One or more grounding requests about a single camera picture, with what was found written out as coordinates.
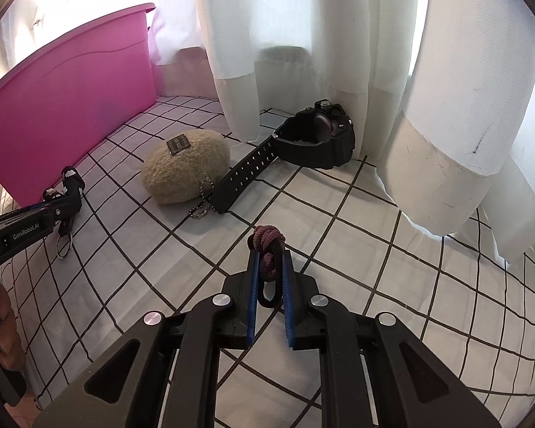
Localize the black digital wristwatch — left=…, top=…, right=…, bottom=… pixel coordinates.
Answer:
left=205, top=100, right=356, bottom=214

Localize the pink plastic tub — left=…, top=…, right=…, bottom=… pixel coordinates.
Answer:
left=0, top=3, right=156, bottom=206

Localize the beige fuzzy ball keychain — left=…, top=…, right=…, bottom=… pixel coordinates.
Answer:
left=141, top=128, right=230, bottom=205

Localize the black strap keychain with ring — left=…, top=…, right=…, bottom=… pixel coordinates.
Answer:
left=42, top=166, right=86, bottom=259

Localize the person left hand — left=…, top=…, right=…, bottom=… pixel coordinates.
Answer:
left=0, top=284, right=26, bottom=371

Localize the dark hair tie with knot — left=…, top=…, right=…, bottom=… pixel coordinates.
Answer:
left=247, top=224, right=291, bottom=309

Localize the white black grid bedsheet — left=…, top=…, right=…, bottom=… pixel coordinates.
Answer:
left=1, top=97, right=535, bottom=427

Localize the white curtain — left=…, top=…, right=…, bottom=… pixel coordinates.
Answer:
left=151, top=0, right=535, bottom=261

